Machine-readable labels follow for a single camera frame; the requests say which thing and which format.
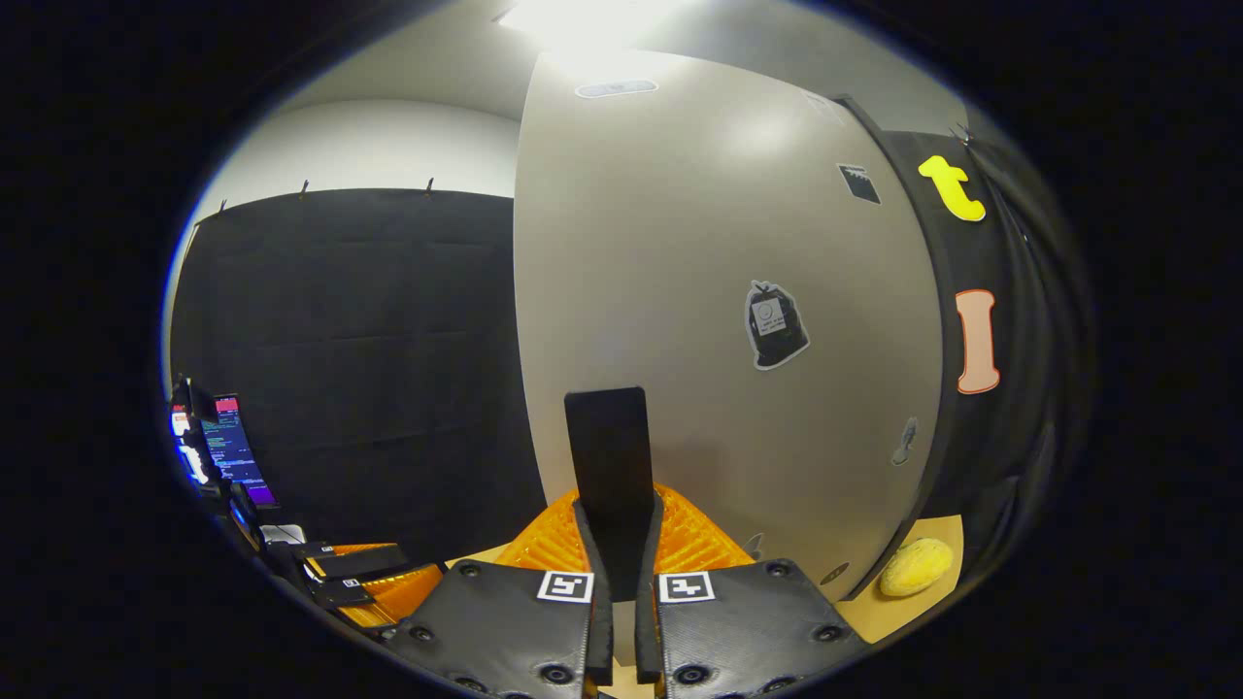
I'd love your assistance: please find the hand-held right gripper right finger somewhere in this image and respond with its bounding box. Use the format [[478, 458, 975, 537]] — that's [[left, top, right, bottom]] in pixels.
[[636, 485, 872, 699]]

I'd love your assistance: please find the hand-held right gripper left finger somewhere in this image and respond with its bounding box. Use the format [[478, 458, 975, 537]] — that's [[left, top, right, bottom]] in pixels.
[[382, 488, 616, 699]]

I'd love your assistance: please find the black cabinet door handle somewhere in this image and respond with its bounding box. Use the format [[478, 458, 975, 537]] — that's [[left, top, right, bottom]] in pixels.
[[564, 386, 657, 603]]

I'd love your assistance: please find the grey cabinet door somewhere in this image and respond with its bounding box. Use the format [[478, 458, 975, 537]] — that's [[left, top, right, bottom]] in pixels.
[[512, 49, 948, 605]]

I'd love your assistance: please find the dark grey cabinet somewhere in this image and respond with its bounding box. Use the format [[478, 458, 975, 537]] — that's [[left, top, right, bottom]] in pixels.
[[833, 92, 959, 603]]

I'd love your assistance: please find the computer monitor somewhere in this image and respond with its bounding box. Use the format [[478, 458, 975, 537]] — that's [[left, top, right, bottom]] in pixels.
[[199, 392, 281, 510]]

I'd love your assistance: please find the small lit screen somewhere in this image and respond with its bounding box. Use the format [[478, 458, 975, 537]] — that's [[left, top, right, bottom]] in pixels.
[[169, 377, 217, 498]]

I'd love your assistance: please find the black backdrop cloth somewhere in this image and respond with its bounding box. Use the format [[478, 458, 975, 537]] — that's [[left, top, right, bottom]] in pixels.
[[167, 126, 1098, 583]]

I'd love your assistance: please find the yellow lumpy round object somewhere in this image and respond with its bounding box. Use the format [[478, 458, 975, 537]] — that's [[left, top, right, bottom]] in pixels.
[[879, 537, 956, 598]]

